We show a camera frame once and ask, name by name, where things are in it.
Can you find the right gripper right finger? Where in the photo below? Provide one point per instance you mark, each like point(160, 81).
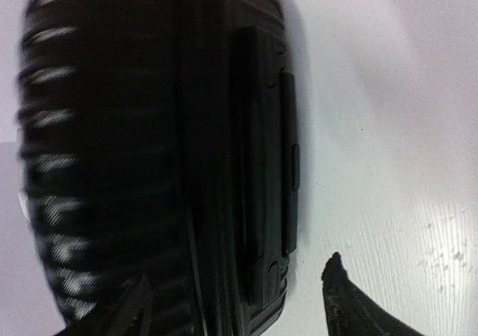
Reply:
point(350, 311)

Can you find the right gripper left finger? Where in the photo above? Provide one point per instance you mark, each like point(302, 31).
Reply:
point(127, 314)

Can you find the black ribbed hard-shell suitcase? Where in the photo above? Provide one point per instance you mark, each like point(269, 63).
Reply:
point(159, 137)

